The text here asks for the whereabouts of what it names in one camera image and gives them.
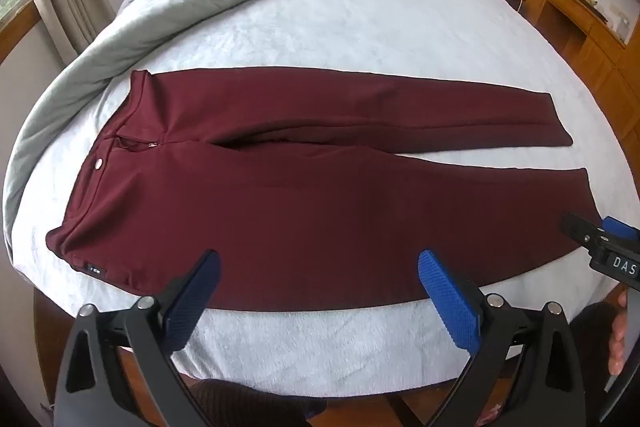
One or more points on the wooden window frame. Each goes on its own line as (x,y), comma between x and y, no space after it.
(20,34)

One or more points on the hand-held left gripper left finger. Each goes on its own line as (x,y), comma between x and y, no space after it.
(196,291)

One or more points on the bed with white sheet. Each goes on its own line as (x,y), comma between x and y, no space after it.
(360,27)

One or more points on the wooden bed frame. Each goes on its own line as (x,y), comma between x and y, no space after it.
(145,374)

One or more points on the wooden desk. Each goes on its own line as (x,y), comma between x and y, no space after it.
(595,47)

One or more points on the person's dark knit clothing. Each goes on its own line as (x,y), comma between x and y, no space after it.
(260,403)

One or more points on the maroon pants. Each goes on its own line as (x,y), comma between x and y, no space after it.
(310,212)

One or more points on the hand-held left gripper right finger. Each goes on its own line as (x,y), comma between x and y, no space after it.
(445,294)

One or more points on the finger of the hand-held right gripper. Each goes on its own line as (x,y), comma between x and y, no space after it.
(582,232)
(622,228)

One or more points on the person's right hand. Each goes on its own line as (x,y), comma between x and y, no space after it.
(618,337)

